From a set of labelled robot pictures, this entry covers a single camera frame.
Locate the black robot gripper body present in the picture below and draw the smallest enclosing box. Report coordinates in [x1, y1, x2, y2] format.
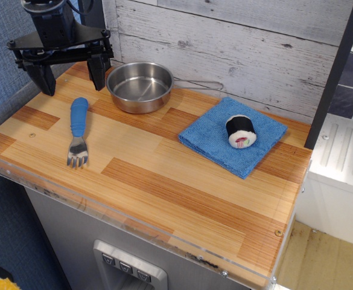
[7, 8, 113, 70]

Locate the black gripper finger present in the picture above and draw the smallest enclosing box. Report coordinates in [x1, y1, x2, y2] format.
[87, 54, 106, 91]
[24, 63, 56, 96]

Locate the plush sushi roll toy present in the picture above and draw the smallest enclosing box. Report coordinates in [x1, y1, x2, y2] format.
[226, 115, 257, 149]

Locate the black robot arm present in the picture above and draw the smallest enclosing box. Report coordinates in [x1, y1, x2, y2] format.
[7, 1, 113, 95]

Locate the stainless steel pan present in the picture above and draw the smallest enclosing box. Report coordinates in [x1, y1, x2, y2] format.
[106, 62, 224, 114]

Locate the folded blue cloth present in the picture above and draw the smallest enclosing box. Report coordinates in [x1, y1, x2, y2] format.
[179, 97, 287, 179]

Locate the clear acrylic edge guard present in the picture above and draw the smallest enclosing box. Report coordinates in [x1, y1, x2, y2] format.
[0, 159, 278, 289]

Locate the silver dispenser button panel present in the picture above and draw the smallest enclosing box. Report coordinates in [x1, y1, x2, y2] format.
[93, 239, 168, 289]

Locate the yellow object at corner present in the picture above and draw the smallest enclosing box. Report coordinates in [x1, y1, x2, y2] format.
[0, 279, 20, 290]

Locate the white ribbed cabinet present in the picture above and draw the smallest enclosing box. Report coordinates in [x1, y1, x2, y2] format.
[296, 114, 353, 243]

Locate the dark left upright post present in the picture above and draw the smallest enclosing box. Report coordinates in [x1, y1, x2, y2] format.
[75, 0, 106, 29]

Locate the dark upright post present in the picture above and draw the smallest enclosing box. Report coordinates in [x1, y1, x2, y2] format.
[75, 0, 106, 29]
[304, 7, 353, 149]

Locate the blue handled metal fork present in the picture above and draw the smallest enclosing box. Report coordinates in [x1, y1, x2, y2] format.
[67, 97, 88, 168]

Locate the dark right upright post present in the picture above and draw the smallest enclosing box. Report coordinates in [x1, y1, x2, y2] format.
[304, 7, 353, 149]

